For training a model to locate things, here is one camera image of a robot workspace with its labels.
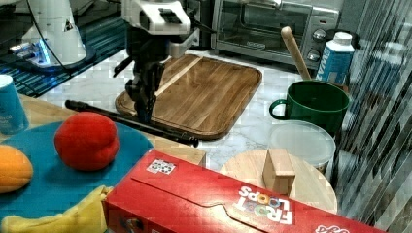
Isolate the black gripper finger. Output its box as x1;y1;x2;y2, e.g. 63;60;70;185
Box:
134;93;147;122
146;91;156;122

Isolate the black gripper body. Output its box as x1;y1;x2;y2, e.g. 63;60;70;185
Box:
113;28;168;97

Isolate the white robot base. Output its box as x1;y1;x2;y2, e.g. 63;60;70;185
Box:
9;0;95;71

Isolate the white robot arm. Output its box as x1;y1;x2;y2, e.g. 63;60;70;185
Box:
114;0;192;123

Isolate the wooden cutting board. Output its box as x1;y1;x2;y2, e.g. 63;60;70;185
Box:
115;53;263;141

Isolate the red toy apple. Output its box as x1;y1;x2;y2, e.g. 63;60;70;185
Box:
54;112;120;171

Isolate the red Froot Loops box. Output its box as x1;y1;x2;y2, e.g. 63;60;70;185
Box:
103;150;386;233

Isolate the silver toaster oven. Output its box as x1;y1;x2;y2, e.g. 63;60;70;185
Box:
211;0;343;70

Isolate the teal plate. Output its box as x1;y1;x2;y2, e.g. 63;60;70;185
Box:
0;122;153;218

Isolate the yellow toy banana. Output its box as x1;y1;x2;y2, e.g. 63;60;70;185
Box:
1;185;114;233

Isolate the blue salt can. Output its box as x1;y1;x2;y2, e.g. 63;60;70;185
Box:
0;75;29;135

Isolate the orange toy fruit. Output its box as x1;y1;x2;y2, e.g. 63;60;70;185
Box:
0;145;33;193

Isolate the green mug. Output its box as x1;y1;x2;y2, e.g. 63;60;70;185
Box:
269;81;350;137

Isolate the blue white carton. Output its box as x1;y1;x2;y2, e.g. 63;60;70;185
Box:
316;32;355;84

